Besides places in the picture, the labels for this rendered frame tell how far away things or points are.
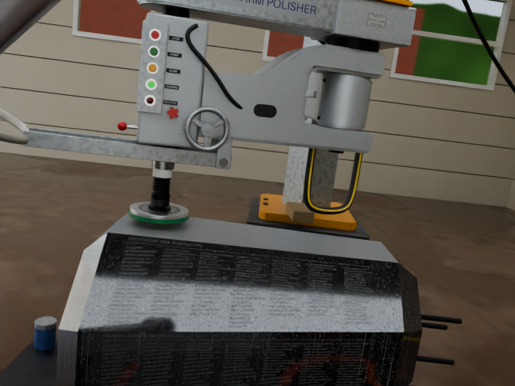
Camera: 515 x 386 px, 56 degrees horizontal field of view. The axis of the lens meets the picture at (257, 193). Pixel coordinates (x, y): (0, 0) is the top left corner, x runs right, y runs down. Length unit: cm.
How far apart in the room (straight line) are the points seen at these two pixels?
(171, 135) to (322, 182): 109
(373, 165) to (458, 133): 149
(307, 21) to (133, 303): 109
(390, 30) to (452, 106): 681
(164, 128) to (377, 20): 83
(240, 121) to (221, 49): 613
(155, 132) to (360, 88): 76
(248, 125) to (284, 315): 66
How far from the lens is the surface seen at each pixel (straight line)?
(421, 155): 852
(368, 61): 187
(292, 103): 176
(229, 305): 158
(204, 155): 174
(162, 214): 174
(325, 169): 254
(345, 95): 184
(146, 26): 165
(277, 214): 239
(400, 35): 190
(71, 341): 163
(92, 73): 804
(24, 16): 95
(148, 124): 166
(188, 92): 167
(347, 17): 181
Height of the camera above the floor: 133
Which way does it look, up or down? 11 degrees down
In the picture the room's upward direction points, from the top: 7 degrees clockwise
